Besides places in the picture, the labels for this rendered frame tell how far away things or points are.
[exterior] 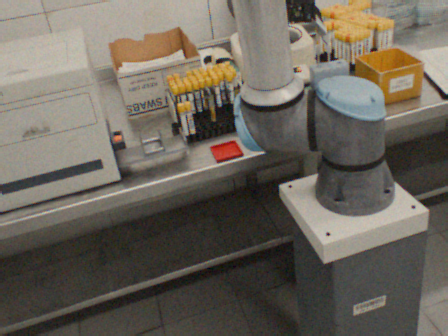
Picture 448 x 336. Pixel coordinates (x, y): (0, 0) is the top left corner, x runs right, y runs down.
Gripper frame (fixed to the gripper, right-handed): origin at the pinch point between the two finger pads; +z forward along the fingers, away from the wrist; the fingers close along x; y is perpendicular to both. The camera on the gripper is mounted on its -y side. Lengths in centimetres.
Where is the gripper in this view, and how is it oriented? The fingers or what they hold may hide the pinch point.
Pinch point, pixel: (298, 49)
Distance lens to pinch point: 132.7
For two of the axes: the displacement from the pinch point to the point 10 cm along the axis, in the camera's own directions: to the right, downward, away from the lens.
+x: 9.9, -1.7, 0.3
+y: 1.0, 4.2, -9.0
